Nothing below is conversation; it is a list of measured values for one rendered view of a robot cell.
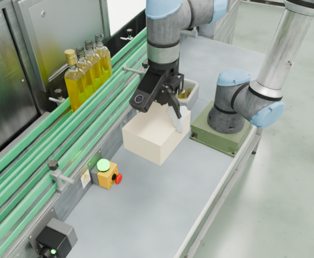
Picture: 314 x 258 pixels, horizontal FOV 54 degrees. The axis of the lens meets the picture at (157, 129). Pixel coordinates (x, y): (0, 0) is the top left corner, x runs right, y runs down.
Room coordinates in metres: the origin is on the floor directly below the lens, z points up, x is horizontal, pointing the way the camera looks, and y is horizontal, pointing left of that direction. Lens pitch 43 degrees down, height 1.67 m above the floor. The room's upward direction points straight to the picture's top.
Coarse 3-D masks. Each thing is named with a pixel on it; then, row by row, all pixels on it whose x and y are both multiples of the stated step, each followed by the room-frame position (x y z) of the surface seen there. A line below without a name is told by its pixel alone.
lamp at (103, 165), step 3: (102, 159) 0.73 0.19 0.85; (105, 159) 0.73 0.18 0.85; (99, 162) 0.71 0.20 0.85; (102, 162) 0.71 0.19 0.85; (105, 162) 0.71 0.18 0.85; (108, 162) 0.71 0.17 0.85; (99, 165) 0.70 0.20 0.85; (102, 165) 0.70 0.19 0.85; (105, 165) 0.70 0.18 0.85; (108, 165) 0.70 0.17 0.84; (99, 168) 0.69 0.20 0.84; (102, 168) 0.69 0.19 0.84; (105, 168) 0.69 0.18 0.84; (108, 168) 0.70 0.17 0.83; (102, 171) 0.69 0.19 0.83; (105, 171) 0.69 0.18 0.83
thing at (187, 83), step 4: (184, 80) 1.25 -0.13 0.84; (188, 80) 1.24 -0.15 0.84; (192, 80) 1.24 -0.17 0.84; (180, 84) 1.25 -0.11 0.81; (184, 84) 1.24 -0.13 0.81; (188, 84) 1.23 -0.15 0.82; (192, 84) 1.23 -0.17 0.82; (196, 84) 1.20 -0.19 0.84; (180, 88) 1.25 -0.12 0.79; (184, 88) 1.24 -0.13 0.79; (196, 88) 1.18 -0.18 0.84; (192, 92) 1.14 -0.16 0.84; (176, 96) 1.21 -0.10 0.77; (180, 100) 1.08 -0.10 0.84; (184, 100) 1.08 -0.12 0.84; (188, 100) 1.08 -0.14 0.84
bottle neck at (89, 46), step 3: (84, 42) 1.04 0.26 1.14; (87, 42) 1.05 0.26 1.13; (90, 42) 1.03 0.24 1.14; (87, 45) 1.03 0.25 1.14; (90, 45) 1.03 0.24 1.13; (87, 48) 1.03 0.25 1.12; (90, 48) 1.03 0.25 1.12; (93, 48) 1.04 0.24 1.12; (87, 51) 1.03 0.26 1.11; (90, 51) 1.03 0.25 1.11; (93, 51) 1.04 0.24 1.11; (87, 54) 1.03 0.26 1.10; (90, 54) 1.03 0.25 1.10; (93, 54) 1.03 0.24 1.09
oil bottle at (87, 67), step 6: (78, 66) 0.97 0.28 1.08; (84, 66) 0.96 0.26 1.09; (90, 66) 0.98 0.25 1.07; (84, 72) 0.95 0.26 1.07; (90, 72) 0.98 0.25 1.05; (90, 78) 0.97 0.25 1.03; (90, 84) 0.97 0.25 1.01; (90, 90) 0.96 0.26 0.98; (96, 90) 0.99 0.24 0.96; (90, 96) 0.96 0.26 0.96
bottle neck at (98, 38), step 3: (96, 36) 1.08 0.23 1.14; (99, 36) 1.08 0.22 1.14; (96, 39) 1.08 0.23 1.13; (99, 39) 1.08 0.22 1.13; (102, 39) 1.09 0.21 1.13; (96, 42) 1.08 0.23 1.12; (99, 42) 1.08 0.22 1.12; (102, 42) 1.09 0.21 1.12; (96, 45) 1.08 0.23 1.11; (99, 45) 1.08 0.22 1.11; (102, 45) 1.08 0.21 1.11; (99, 48) 1.08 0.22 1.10
